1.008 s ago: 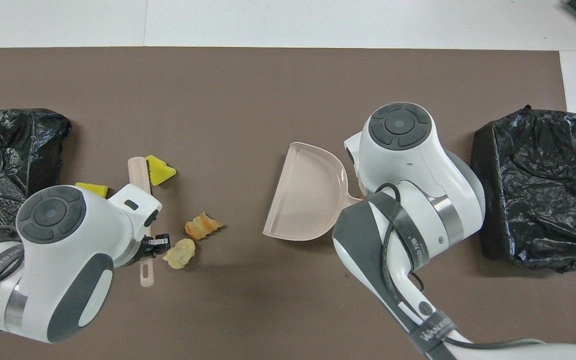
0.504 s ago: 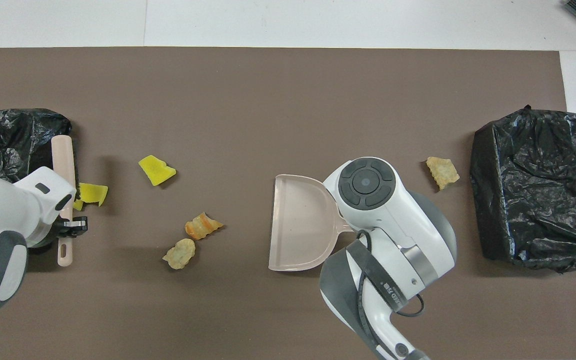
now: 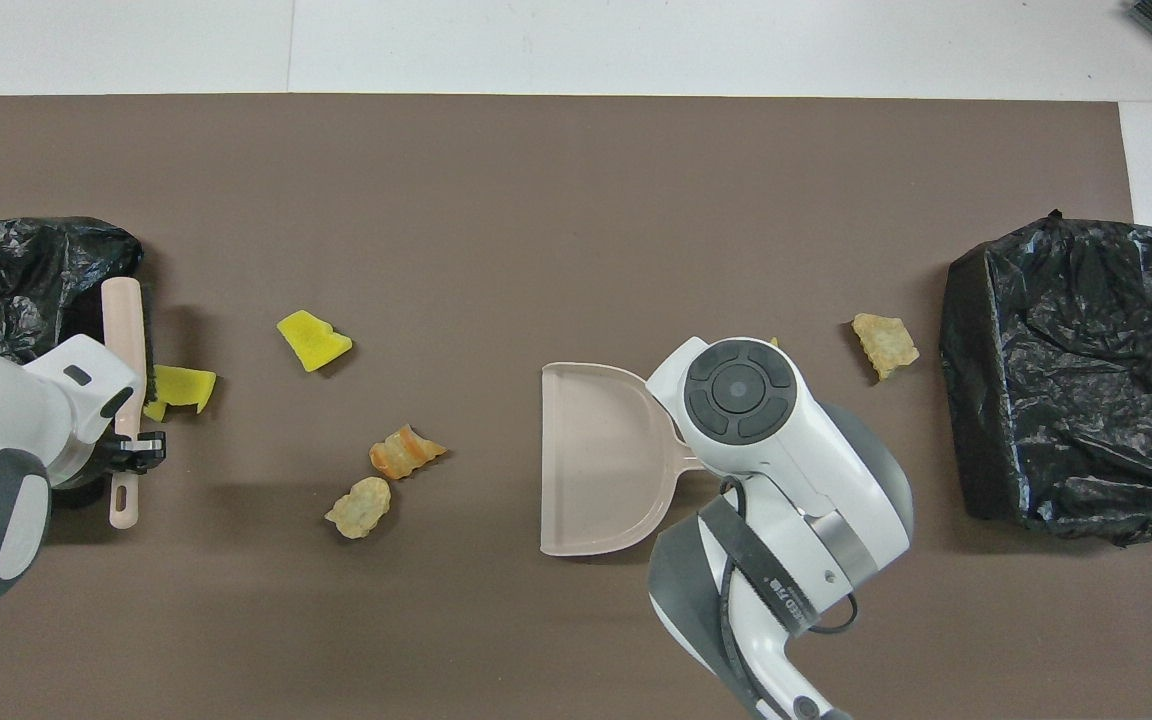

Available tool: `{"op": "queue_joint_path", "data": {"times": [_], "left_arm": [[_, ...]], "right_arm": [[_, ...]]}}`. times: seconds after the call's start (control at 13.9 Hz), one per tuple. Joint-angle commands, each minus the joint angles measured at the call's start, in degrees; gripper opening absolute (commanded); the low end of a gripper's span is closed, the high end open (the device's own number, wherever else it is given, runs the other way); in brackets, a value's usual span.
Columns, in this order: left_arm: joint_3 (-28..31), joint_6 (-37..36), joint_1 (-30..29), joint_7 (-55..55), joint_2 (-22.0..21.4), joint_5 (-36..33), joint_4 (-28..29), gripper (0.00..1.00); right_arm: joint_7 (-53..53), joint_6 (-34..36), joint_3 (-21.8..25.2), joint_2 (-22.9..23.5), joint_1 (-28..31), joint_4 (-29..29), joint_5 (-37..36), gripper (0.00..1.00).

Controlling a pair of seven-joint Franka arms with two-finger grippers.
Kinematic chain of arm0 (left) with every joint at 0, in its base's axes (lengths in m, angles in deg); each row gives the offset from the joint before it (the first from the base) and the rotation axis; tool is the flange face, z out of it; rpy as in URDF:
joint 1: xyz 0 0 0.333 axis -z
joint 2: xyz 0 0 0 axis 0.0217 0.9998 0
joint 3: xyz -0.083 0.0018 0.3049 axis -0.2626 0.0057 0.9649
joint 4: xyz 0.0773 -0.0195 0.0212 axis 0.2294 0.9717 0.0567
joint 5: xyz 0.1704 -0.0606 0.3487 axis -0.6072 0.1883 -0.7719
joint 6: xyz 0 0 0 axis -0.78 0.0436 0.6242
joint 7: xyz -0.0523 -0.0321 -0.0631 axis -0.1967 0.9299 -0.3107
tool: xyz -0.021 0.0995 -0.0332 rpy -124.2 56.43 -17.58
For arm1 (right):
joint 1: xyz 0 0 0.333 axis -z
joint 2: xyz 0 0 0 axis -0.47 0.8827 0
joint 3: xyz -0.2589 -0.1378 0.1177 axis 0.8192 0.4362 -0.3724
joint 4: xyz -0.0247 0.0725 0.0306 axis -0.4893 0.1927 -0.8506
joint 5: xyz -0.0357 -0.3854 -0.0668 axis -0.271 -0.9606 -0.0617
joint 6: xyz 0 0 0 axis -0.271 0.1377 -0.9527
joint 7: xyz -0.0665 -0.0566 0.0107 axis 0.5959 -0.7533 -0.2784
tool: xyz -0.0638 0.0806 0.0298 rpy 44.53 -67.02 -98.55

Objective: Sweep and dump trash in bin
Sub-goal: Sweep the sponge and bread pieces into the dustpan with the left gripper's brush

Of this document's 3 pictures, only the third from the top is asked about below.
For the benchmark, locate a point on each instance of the beige hand brush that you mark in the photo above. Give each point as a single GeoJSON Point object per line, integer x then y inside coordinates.
{"type": "Point", "coordinates": [123, 330]}

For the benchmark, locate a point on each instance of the orange striped croissant toy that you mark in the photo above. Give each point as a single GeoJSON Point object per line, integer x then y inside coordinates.
{"type": "Point", "coordinates": [401, 455]}

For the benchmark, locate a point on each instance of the bin with black bag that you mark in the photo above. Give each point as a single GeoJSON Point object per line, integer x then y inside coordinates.
{"type": "Point", "coordinates": [1076, 400]}
{"type": "Point", "coordinates": [26, 270]}

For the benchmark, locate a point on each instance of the brown table mat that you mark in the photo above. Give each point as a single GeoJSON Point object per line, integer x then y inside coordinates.
{"type": "Point", "coordinates": [536, 200]}

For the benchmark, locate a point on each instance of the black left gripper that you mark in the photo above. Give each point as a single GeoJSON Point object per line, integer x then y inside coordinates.
{"type": "Point", "coordinates": [148, 458]}

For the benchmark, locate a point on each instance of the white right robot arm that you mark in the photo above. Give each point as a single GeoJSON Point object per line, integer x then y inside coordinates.
{"type": "Point", "coordinates": [786, 450]}

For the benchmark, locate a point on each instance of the pale striped croissant toy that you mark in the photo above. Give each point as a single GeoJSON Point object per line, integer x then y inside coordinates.
{"type": "Point", "coordinates": [358, 508]}

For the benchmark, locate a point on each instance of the yellow sponge wedge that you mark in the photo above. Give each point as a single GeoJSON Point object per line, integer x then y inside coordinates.
{"type": "Point", "coordinates": [311, 342]}

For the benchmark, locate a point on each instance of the notched yellow sponge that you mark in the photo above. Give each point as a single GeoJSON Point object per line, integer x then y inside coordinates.
{"type": "Point", "coordinates": [186, 388]}

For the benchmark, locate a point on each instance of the pale bread chunk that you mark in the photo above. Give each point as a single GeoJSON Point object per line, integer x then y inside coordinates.
{"type": "Point", "coordinates": [886, 342]}

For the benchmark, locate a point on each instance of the beige plastic dustpan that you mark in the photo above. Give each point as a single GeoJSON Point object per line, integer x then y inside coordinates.
{"type": "Point", "coordinates": [596, 460]}

